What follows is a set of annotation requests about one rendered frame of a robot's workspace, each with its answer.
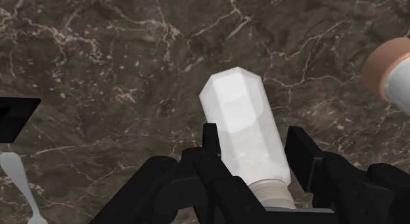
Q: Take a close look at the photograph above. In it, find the black flat square object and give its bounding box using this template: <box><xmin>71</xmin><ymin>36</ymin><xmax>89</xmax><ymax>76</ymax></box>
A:
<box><xmin>0</xmin><ymin>97</ymin><xmax>42</xmax><ymax>144</ymax></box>

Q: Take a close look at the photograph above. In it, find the white plastic utensil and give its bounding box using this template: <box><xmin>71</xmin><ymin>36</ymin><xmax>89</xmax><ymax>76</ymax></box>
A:
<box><xmin>0</xmin><ymin>152</ymin><xmax>49</xmax><ymax>224</ymax></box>

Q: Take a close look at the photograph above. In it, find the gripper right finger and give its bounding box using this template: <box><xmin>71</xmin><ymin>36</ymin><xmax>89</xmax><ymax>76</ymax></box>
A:
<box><xmin>284</xmin><ymin>125</ymin><xmax>410</xmax><ymax>224</ymax></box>

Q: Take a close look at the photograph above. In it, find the white bottle with tan cap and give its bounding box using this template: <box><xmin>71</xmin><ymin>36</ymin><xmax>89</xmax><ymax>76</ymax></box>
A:
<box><xmin>361</xmin><ymin>37</ymin><xmax>410</xmax><ymax>117</ymax></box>

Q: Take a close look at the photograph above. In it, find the white faceted shaker bottle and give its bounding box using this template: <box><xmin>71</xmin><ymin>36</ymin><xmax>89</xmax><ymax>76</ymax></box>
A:
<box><xmin>198</xmin><ymin>66</ymin><xmax>298</xmax><ymax>210</ymax></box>

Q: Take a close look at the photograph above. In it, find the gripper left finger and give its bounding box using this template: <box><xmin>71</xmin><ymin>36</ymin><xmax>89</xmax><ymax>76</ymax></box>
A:
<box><xmin>89</xmin><ymin>122</ymin><xmax>267</xmax><ymax>224</ymax></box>

